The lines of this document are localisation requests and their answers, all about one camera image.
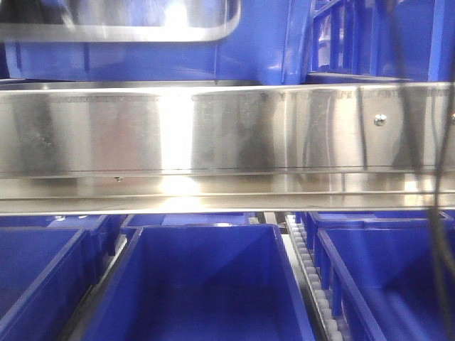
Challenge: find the large blue bin right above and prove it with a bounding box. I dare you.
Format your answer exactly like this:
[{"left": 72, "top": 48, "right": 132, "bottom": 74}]
[{"left": 1, "top": 1, "right": 314, "bottom": 85}]

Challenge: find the white roller track centre-right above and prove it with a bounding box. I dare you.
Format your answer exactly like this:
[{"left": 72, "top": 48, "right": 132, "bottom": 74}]
[{"left": 284, "top": 212, "right": 344, "bottom": 340}]

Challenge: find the blue bin top right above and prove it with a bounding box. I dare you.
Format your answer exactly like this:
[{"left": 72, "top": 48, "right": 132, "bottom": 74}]
[{"left": 309, "top": 1, "right": 454, "bottom": 82}]

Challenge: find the blue bin lower left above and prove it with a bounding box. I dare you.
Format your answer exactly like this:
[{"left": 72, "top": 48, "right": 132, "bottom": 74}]
[{"left": 1, "top": 228, "right": 96, "bottom": 340}]

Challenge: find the black hanging cable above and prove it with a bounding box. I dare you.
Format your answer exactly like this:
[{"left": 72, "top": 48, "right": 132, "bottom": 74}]
[{"left": 385, "top": 0, "right": 455, "bottom": 341}]

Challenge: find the blue bin lower middle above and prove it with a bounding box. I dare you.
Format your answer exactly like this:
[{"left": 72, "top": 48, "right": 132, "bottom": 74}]
[{"left": 83, "top": 224, "right": 314, "bottom": 340}]

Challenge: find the silver metal tray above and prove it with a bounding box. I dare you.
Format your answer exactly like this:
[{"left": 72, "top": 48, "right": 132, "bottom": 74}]
[{"left": 1, "top": 1, "right": 242, "bottom": 43}]

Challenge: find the blue bin lower right front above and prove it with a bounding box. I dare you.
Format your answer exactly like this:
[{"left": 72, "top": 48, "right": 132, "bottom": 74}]
[{"left": 315, "top": 222, "right": 454, "bottom": 340}]

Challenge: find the steel shelf front rail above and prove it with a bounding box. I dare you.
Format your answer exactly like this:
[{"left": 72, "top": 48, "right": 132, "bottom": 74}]
[{"left": 1, "top": 82, "right": 454, "bottom": 215}]

